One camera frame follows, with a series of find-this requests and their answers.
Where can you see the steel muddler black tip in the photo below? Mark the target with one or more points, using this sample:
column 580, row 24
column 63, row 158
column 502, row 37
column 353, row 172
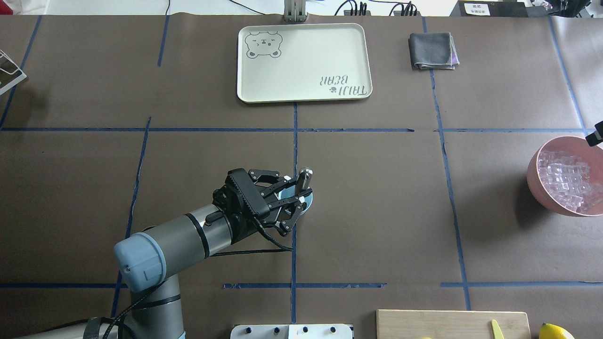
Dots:
column 303, row 180

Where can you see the yellow lemon upper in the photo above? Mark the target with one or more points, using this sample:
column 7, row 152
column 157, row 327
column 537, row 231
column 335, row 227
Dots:
column 552, row 331

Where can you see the wooden cutting board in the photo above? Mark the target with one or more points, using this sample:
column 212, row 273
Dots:
column 448, row 324

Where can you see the wire cup rack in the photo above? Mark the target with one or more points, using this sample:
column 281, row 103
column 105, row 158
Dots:
column 10, row 73

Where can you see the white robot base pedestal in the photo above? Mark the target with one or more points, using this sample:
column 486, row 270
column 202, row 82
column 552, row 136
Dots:
column 293, row 331

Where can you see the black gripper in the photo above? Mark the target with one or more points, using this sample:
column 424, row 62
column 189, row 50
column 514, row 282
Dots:
column 244, row 221

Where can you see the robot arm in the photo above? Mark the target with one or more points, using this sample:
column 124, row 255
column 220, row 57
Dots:
column 150, row 261

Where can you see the grey folded cloth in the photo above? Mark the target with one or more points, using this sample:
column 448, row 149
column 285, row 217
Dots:
column 433, row 50

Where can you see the yellow plastic knife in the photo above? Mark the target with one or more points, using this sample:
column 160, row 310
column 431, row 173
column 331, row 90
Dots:
column 496, row 330

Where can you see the pink bowl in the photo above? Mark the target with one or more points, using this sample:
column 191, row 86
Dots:
column 576, row 146

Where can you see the cream bear tray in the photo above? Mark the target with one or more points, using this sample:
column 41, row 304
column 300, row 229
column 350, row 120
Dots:
column 302, row 62

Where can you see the clear ice cubes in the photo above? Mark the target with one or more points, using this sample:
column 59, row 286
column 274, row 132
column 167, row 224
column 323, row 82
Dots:
column 569, row 181

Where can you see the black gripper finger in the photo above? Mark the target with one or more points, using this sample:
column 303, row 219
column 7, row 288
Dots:
column 596, row 137

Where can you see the light blue plastic cup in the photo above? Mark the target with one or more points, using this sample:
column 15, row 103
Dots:
column 288, row 192

